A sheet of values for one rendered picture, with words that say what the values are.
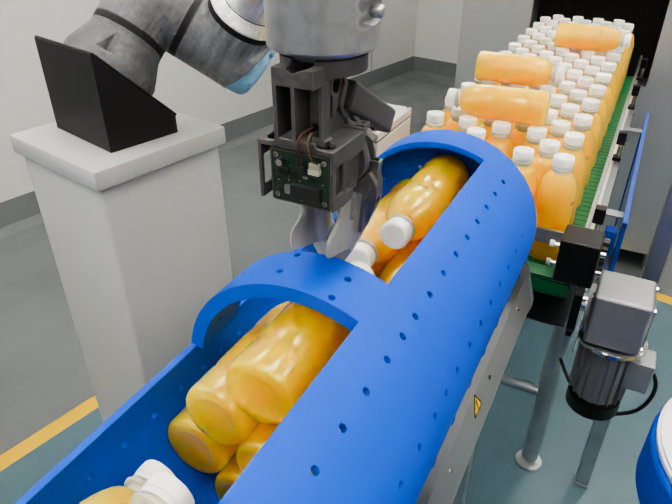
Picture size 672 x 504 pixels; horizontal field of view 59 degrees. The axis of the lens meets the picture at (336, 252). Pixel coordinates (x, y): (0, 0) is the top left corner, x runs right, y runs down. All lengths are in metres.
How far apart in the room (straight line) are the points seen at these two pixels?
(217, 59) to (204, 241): 0.41
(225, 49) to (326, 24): 0.84
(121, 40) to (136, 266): 0.45
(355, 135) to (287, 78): 0.08
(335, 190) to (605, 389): 1.04
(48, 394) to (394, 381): 1.98
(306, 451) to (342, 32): 0.30
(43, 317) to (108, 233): 1.57
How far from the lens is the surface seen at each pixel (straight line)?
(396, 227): 0.75
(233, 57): 1.29
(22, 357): 2.61
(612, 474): 2.13
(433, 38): 5.94
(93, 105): 1.25
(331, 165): 0.46
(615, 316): 1.29
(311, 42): 0.45
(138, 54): 1.28
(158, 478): 0.47
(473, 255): 0.69
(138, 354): 1.42
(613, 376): 1.40
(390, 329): 0.54
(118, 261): 1.28
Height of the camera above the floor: 1.54
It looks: 32 degrees down
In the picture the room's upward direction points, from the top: straight up
